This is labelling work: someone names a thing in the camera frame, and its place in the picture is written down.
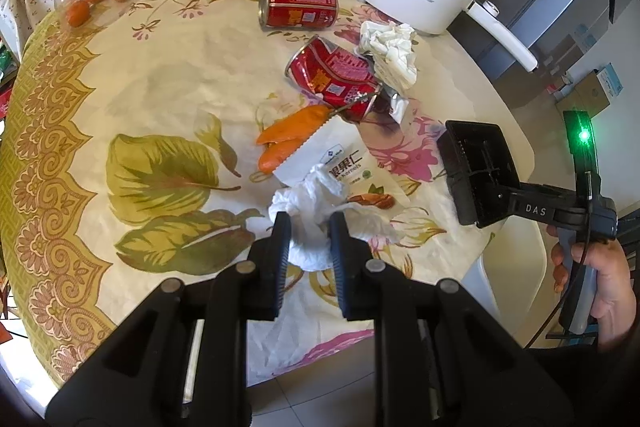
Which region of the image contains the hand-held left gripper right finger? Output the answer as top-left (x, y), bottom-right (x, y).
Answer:
top-left (327, 211), bottom-right (576, 427)

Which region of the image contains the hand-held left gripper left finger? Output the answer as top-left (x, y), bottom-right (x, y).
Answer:
top-left (45, 211), bottom-right (292, 427)

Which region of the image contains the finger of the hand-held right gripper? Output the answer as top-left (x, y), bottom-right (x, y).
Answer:
top-left (438, 120), bottom-right (523, 229)

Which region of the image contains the white plastic bin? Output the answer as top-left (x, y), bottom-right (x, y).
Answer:
top-left (460, 207), bottom-right (546, 323)

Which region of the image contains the white paper towel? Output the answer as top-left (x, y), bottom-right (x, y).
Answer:
top-left (268, 164), bottom-right (401, 273)

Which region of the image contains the silver foil wrapper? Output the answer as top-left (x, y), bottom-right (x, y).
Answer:
top-left (377, 79), bottom-right (412, 126)

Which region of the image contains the white nut snack packet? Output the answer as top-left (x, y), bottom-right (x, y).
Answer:
top-left (274, 117), bottom-right (401, 214)

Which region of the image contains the white tissue wad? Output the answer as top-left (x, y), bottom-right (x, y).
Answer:
top-left (356, 21), bottom-right (419, 90)

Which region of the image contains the crushed red drink can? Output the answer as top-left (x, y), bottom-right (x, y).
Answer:
top-left (286, 36), bottom-right (383, 122)

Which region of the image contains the person's right hand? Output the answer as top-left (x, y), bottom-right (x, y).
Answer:
top-left (546, 224), bottom-right (638, 353)

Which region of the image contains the open cardboard box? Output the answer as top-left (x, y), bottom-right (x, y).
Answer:
top-left (542, 34), bottom-right (576, 95)

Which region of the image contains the blue and white box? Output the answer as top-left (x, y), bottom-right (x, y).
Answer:
top-left (595, 63), bottom-right (625, 96)

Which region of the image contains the rose print tablecloth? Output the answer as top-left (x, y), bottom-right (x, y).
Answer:
top-left (0, 0), bottom-right (533, 383)

